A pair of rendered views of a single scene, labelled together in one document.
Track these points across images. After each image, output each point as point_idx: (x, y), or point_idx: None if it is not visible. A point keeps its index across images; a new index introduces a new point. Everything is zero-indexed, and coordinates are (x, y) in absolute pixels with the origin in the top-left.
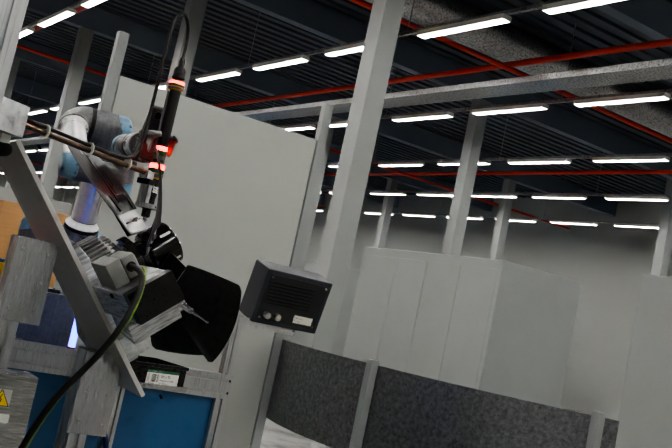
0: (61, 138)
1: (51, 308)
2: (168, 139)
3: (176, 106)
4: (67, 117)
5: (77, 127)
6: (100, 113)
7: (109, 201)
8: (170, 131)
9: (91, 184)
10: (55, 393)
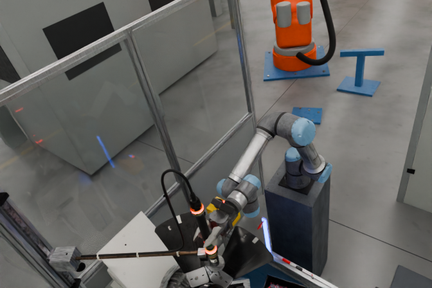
0: (110, 258)
1: (296, 206)
2: (206, 239)
3: (200, 224)
4: (256, 129)
5: (252, 144)
6: (279, 123)
7: (180, 264)
8: (204, 236)
9: (299, 153)
10: (271, 267)
